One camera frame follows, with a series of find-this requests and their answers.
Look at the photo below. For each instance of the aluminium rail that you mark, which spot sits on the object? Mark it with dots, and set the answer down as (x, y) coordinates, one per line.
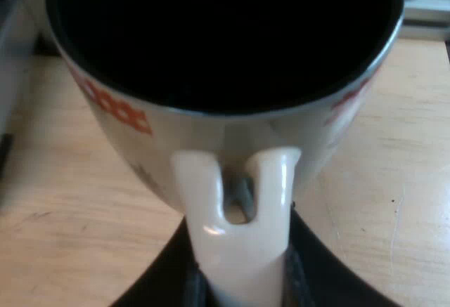
(427, 3)

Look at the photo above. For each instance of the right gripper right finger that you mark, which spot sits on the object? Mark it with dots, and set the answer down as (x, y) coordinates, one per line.
(316, 265)

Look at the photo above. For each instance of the white mug with red print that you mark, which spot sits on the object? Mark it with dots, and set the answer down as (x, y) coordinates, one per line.
(225, 138)

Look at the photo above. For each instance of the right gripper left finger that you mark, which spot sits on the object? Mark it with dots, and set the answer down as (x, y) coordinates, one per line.
(168, 272)

